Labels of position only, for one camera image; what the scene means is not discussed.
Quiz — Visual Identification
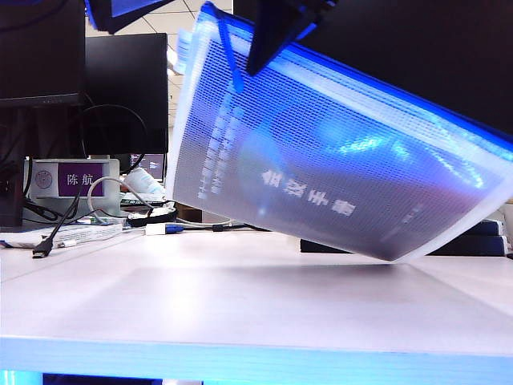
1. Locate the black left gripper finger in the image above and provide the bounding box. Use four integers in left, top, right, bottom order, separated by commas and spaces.
83, 0, 170, 34

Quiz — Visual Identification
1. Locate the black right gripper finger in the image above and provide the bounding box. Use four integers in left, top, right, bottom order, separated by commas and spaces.
245, 0, 338, 78

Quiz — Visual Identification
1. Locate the transparent file bag blue zipper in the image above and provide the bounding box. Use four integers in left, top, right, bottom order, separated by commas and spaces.
164, 2, 513, 264

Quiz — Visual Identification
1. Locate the black monitor rear side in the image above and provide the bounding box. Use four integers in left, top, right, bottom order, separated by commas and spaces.
83, 33, 169, 156

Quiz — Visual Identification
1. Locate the ceiling light panel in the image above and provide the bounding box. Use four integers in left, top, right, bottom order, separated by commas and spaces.
166, 47, 190, 78

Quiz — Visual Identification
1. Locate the black monitor with thin bezel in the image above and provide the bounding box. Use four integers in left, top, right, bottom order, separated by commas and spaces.
0, 0, 86, 109

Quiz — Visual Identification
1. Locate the distant lit computer screen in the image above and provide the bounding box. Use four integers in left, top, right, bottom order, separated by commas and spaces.
128, 152, 166, 182

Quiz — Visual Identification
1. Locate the large black AOC monitor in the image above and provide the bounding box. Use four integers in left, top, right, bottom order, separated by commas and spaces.
232, 0, 513, 136

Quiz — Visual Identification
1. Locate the purple name plate holder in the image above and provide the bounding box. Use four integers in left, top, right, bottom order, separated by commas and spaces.
30, 158, 121, 217

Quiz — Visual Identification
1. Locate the white tube with blue print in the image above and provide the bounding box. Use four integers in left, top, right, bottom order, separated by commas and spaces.
123, 167, 168, 200

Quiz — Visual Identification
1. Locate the brown wooden shelf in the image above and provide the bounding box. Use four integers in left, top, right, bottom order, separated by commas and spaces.
176, 202, 204, 224

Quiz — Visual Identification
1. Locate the dark box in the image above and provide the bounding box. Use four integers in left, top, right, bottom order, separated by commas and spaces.
0, 158, 24, 229

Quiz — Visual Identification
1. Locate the white and blue adapter plug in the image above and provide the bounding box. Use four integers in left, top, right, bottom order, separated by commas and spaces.
144, 222, 185, 237

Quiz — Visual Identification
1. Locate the white booklet stack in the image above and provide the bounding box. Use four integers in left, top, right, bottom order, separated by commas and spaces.
0, 223, 124, 250

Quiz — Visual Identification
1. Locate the thin black book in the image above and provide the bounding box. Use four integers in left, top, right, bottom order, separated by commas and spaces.
467, 218, 505, 237

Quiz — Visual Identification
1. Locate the black arched cable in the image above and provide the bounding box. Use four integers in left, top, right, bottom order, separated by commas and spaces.
82, 103, 148, 176

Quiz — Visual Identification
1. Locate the white looped cable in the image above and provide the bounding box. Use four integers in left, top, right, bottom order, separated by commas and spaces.
87, 176, 156, 225

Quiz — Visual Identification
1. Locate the long white monitor cable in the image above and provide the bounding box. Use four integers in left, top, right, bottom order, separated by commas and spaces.
176, 216, 237, 230

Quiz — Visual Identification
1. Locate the black HDMI cable with plug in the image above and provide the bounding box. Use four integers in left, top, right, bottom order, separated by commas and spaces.
31, 182, 81, 261

